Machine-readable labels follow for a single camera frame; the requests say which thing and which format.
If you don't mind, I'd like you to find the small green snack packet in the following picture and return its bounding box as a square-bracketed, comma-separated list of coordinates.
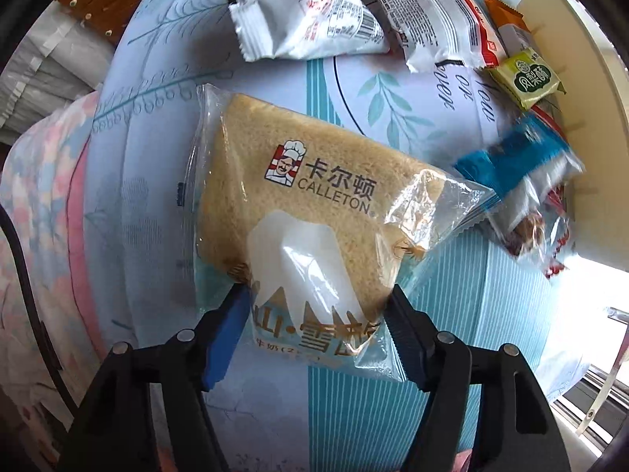
[486, 48, 566, 111]

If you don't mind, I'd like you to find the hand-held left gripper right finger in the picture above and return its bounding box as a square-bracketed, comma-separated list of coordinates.
[386, 285, 573, 472]

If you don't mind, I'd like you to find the blue white snack packet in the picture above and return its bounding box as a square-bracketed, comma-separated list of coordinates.
[452, 118, 585, 237]

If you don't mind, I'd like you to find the pink floral blanket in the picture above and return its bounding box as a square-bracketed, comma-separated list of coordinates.
[0, 93, 163, 472]

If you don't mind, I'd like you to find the cream plastic bin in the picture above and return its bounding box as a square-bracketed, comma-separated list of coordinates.
[516, 0, 629, 266]

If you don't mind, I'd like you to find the grey striped cloth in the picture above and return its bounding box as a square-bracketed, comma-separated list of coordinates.
[0, 2, 116, 133]

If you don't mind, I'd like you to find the black cable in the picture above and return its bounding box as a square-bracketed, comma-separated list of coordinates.
[0, 204, 82, 414]

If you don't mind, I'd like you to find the white red-edged snack packet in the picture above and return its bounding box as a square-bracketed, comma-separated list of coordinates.
[351, 0, 507, 72]

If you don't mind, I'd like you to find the orange white snack packet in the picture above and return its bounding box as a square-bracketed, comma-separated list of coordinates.
[484, 0, 534, 55]

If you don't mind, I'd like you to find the silver white snack packet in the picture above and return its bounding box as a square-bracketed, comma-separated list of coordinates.
[209, 0, 391, 62]

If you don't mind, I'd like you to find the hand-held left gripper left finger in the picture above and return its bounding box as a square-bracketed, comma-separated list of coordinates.
[61, 282, 254, 472]

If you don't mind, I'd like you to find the metal window railing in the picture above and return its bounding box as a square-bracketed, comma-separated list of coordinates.
[575, 305, 629, 438]

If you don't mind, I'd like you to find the teal leaf-print tablecloth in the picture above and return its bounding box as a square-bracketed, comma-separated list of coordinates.
[83, 0, 610, 472]

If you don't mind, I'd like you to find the clear bagged toast bread packet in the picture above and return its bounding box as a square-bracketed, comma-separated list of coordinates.
[177, 83, 502, 384]

